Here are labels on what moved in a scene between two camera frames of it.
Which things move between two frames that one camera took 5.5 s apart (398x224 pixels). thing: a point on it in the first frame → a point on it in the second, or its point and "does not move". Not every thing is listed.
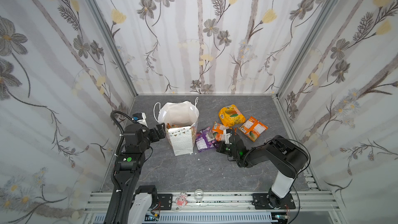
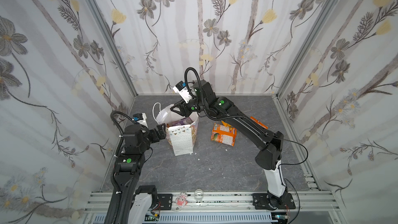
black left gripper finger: x=161 y=129 does not move
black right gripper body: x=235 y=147 → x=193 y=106
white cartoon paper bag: x=181 y=120 does not move
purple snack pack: x=204 y=139 → x=184 y=121
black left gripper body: x=153 y=136 does not move
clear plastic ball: x=198 y=194 does not move
